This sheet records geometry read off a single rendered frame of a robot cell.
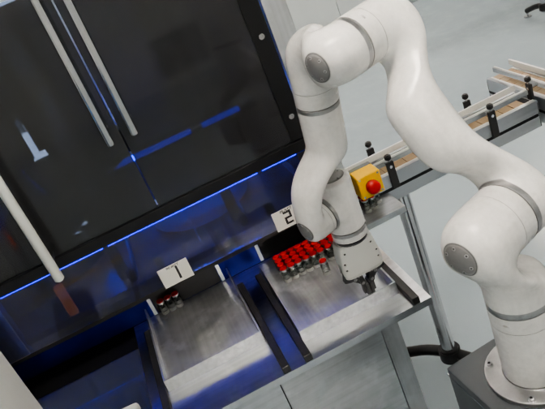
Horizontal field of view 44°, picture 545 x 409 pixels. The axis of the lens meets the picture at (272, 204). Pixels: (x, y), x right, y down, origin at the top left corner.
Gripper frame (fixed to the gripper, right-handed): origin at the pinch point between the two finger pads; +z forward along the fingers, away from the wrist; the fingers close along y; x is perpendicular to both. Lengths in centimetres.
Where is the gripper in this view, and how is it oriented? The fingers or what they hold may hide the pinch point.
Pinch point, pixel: (368, 286)
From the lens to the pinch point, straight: 163.5
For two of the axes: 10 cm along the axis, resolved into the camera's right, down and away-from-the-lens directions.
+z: 3.4, 8.2, 4.7
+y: -8.9, 4.4, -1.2
